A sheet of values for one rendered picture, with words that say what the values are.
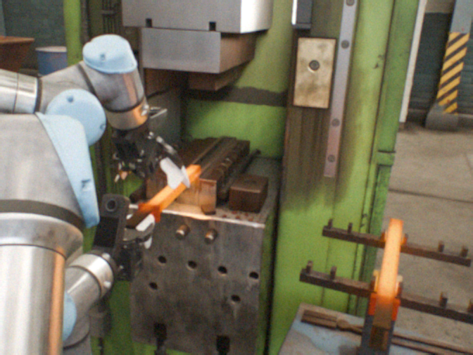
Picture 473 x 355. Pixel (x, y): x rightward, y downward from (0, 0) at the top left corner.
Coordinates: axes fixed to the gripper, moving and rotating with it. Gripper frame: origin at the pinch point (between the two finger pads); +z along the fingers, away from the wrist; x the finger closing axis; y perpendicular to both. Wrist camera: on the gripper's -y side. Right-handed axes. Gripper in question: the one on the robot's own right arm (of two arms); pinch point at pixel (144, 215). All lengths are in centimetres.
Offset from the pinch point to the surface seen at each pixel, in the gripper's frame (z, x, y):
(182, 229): 18.9, 1.3, 12.1
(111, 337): 42, -35, 72
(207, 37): 27.2, 4.5, -34.8
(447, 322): 130, 100, 100
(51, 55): 387, -291, 11
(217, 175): 32.3, 6.5, 1.1
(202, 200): 27.7, 3.7, 7.1
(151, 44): 27.2, -9.7, -32.6
